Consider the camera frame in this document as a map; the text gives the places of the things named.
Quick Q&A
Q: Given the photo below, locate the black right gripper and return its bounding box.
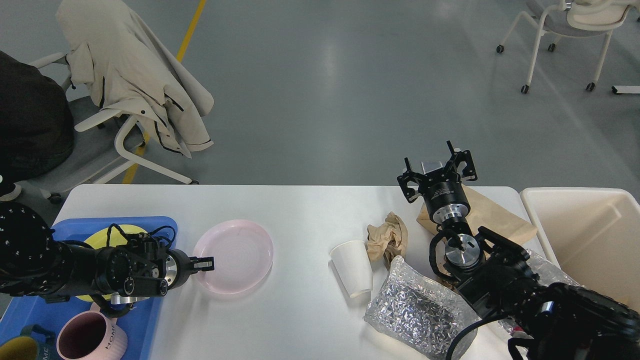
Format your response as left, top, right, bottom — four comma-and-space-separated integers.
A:
397, 140, 478, 224

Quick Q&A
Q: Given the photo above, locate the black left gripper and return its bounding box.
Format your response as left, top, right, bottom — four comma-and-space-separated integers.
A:
165, 249, 215, 290

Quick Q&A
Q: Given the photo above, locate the pink plate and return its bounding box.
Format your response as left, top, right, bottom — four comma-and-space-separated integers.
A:
193, 219, 274, 296

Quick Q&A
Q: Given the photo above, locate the brown paper bag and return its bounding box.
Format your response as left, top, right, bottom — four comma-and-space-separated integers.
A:
416, 184, 539, 291

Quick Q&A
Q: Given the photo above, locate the pink mug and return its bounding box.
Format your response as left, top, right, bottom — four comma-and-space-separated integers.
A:
55, 303, 128, 360

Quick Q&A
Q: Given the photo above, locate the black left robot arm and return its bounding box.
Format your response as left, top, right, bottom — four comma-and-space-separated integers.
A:
0, 202, 215, 318

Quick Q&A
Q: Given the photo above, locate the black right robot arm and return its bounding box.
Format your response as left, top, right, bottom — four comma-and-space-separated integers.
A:
397, 141, 639, 360

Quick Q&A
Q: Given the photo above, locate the crumpled brown paper ball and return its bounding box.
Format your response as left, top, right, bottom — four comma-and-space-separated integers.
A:
366, 211, 409, 270

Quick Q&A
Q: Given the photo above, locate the yellow plate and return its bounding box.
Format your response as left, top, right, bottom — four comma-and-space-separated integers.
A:
77, 224, 146, 303

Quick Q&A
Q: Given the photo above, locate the white paper cup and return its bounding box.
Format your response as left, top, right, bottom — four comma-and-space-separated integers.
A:
329, 240, 373, 298

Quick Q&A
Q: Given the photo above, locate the silver foil bubble bag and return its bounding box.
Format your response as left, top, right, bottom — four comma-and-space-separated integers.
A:
363, 256, 480, 360

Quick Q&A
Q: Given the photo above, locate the beige plastic bin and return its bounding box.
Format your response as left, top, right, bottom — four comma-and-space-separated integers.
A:
520, 187, 640, 310

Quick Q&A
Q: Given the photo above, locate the blue plastic tray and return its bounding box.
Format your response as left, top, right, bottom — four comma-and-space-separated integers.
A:
0, 216, 178, 360

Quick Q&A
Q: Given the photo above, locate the teal and yellow mug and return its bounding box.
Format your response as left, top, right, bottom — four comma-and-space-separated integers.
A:
0, 324, 60, 360

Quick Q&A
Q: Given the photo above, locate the white furniture foot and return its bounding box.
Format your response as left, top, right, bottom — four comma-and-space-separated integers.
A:
611, 85, 640, 95

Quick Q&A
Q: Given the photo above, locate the white chair with coat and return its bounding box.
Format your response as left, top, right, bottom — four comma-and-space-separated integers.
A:
17, 52, 200, 206

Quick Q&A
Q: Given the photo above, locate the person in dark clothes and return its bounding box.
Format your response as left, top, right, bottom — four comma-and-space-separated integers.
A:
0, 52, 74, 202

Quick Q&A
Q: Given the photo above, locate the white chair on wheels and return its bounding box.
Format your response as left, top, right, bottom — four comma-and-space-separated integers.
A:
496, 0, 639, 94

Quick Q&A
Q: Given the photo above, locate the beige coat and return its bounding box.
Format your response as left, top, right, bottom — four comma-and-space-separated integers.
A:
55, 0, 214, 157

